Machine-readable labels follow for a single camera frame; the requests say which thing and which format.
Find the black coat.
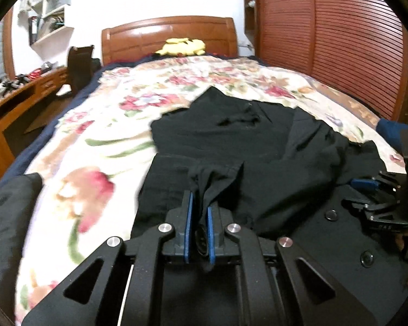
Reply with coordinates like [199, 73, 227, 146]
[131, 87, 408, 325]

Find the navy blue garment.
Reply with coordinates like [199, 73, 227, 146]
[376, 118, 408, 155]

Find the floral bed blanket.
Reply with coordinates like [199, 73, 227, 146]
[15, 56, 404, 324]

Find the red louvered wardrobe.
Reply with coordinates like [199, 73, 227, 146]
[245, 0, 408, 122]

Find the folded black garment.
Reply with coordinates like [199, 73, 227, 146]
[0, 173, 42, 316]

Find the yellow plush toy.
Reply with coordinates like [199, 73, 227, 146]
[155, 37, 205, 56]

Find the wooden desk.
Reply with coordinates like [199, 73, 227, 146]
[0, 66, 67, 179]

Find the wooden headboard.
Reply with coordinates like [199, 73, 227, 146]
[101, 15, 239, 65]

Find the dark wooden chair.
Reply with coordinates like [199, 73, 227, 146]
[67, 45, 101, 96]

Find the white wall shelf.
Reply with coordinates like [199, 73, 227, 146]
[18, 0, 74, 49]

